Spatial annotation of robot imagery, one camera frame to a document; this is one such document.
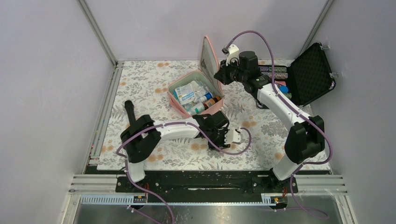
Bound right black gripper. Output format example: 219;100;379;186
214;58;247;86

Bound black thermometer orange tip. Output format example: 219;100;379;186
124;100;136;128

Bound brown syrup bottle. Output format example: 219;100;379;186
203;96;221;110

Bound pink medicine kit case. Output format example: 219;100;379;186
167;36;224;118

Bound black poker chip case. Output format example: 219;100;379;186
255;42;337;109

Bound floral table mat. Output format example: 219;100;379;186
92;59;331;171

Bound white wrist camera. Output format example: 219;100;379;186
222;44;240;66
224;129;243;145

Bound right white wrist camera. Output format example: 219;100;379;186
222;44;240;66

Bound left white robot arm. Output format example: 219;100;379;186
120;69;231;192

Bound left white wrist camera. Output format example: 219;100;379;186
224;129;243;145

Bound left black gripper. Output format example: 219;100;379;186
207;127;231;151

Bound small blue label bottle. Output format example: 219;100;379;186
198;92;213;103

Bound white sachets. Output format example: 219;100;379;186
190;80;211;97

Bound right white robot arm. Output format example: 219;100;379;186
214;49;325;192

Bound white plastic bottle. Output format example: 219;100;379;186
188;103;207;116

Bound white blue gauze packet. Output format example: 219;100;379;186
173;84;196;105

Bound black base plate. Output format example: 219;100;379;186
115;170;298;203

